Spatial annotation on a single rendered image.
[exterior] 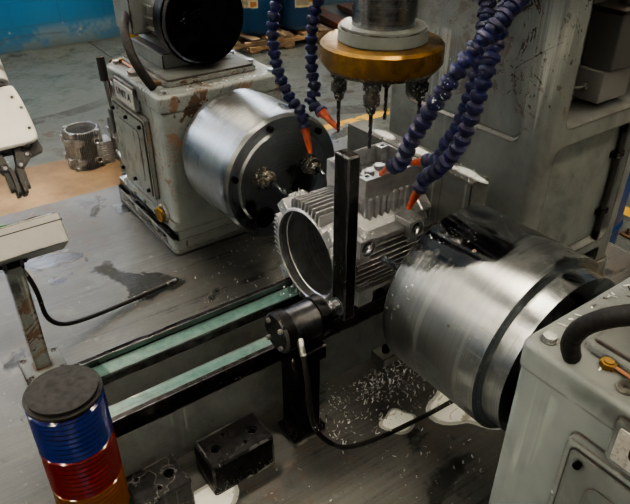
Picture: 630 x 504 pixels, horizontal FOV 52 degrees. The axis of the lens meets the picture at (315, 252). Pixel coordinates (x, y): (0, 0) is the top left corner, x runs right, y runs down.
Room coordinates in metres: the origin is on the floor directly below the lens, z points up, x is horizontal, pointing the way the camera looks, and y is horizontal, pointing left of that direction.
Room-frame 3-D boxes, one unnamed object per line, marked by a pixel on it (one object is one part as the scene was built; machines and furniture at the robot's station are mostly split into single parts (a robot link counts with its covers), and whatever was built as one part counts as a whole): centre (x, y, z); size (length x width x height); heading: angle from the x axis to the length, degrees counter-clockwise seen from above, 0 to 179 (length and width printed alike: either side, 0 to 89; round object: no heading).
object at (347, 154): (0.74, -0.04, 1.12); 0.04 x 0.03 x 0.26; 126
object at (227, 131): (1.21, 0.14, 1.04); 0.37 x 0.25 x 0.25; 36
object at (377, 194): (0.95, -0.10, 1.11); 0.12 x 0.11 x 0.07; 126
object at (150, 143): (1.41, 0.28, 0.99); 0.35 x 0.31 x 0.37; 36
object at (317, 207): (0.92, -0.06, 1.01); 0.20 x 0.19 x 0.19; 126
